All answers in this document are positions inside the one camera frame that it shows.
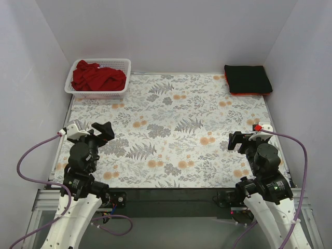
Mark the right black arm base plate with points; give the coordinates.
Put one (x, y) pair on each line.
(238, 210)

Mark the aluminium frame rail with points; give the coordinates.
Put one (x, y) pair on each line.
(46, 200)

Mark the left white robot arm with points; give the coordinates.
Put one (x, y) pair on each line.
(81, 195)

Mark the folded black t shirt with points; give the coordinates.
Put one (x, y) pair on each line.
(253, 70)

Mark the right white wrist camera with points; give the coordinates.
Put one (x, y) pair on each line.
(262, 130)

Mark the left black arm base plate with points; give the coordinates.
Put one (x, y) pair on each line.
(113, 199)

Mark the red t shirt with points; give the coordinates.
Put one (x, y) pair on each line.
(92, 77)

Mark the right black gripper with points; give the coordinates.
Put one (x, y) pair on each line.
(240, 141)

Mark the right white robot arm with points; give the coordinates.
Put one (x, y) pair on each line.
(268, 195)

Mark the white plastic laundry basket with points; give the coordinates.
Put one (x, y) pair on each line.
(118, 64)

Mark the floral patterned table mat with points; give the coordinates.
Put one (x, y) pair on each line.
(172, 131)

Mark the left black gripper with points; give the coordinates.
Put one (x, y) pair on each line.
(98, 134)

